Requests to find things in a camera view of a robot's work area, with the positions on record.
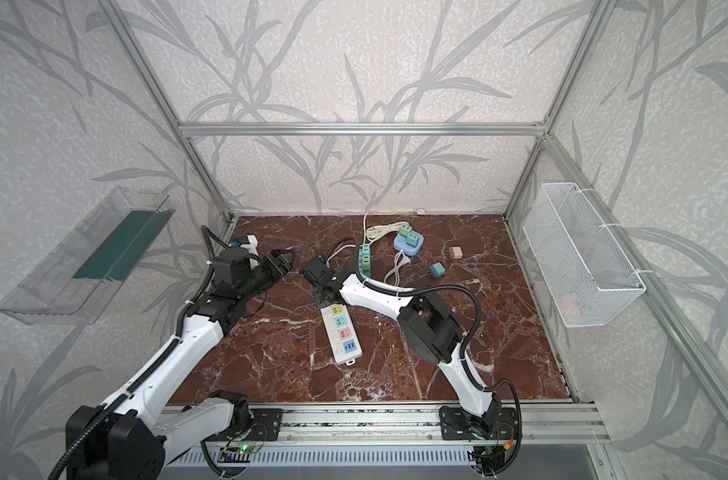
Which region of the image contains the clear plastic wall tray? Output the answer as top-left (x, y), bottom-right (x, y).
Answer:
top-left (0, 187), bottom-right (175, 325)

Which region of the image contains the white wire mesh basket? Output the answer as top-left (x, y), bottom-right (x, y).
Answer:
top-left (523, 182), bottom-right (647, 328)

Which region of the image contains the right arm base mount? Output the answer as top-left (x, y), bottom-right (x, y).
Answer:
top-left (439, 405), bottom-right (519, 441)

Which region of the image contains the pink adapter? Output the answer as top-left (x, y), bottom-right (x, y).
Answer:
top-left (449, 246), bottom-right (463, 260)

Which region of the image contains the white socket cable with plug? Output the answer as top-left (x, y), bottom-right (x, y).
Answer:
top-left (383, 250), bottom-right (412, 286)

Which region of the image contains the aluminium front rail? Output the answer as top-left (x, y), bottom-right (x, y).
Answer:
top-left (104, 403), bottom-right (611, 448)

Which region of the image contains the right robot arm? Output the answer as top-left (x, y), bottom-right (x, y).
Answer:
top-left (300, 256), bottom-right (522, 439)

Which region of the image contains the light green usb adapter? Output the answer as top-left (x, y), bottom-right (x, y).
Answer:
top-left (399, 223), bottom-right (413, 237)

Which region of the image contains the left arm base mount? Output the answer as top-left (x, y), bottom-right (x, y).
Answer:
top-left (221, 408), bottom-right (284, 443)

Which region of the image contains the white long power strip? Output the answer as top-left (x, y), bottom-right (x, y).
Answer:
top-left (321, 304), bottom-right (363, 366)

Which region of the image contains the white bundled strip cable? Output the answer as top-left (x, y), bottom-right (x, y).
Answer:
top-left (324, 206), bottom-right (428, 265)

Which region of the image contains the light blue square power socket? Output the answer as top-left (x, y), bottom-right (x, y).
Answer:
top-left (393, 231), bottom-right (425, 257)

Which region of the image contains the teal power strip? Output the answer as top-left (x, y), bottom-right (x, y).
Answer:
top-left (357, 243), bottom-right (372, 278)

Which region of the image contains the teal green usb adapter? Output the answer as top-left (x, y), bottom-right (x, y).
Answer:
top-left (404, 231), bottom-right (424, 248)

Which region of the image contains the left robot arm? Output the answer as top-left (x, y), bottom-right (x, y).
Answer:
top-left (50, 247), bottom-right (295, 479)

